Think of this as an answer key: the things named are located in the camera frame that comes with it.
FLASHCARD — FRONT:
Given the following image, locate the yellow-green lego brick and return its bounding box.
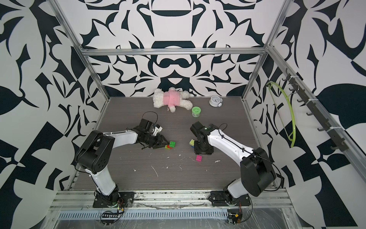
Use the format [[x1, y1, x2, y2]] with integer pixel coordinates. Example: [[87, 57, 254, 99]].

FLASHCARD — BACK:
[[189, 139, 195, 146]]

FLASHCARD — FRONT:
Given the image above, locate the pink lego brick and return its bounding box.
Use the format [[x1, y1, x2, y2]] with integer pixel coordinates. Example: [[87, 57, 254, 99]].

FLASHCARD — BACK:
[[196, 155, 202, 162]]

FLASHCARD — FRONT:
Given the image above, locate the green lego brick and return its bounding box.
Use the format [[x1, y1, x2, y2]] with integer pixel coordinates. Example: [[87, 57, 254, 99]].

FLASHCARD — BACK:
[[169, 141, 176, 148]]

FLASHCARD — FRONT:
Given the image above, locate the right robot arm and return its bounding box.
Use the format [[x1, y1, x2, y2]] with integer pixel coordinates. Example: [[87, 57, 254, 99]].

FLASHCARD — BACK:
[[190, 122, 277, 205]]

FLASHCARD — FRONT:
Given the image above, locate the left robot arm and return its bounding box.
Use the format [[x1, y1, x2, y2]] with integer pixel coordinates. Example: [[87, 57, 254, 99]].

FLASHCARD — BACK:
[[74, 129, 170, 206]]

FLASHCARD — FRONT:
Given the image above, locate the green lidded jar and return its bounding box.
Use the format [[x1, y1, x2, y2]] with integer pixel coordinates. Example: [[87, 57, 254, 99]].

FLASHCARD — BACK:
[[192, 106, 201, 118]]

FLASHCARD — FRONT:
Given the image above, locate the white alarm clock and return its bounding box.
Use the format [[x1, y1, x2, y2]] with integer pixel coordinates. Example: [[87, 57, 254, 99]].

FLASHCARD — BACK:
[[209, 96, 223, 107]]

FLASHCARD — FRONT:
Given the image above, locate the white teddy bear pink shirt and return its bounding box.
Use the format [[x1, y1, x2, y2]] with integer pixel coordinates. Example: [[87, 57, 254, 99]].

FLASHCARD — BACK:
[[152, 87, 193, 113]]

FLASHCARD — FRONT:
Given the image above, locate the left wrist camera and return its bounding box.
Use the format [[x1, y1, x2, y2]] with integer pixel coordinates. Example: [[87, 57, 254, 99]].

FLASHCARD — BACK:
[[139, 119, 163, 136]]

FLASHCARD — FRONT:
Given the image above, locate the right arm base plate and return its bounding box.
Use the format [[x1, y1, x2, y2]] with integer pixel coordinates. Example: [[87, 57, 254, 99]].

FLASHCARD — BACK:
[[208, 191, 251, 207]]

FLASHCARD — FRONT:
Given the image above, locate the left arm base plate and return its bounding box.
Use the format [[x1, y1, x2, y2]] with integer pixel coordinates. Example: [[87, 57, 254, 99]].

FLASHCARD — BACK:
[[92, 190, 135, 209]]

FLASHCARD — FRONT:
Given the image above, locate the aluminium frame rail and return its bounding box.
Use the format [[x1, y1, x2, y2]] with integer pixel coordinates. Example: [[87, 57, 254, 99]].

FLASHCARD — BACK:
[[81, 47, 265, 56]]

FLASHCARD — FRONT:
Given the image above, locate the black wall hook rail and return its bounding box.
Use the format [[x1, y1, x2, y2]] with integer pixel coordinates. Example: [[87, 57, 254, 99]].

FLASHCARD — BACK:
[[283, 68, 350, 152]]

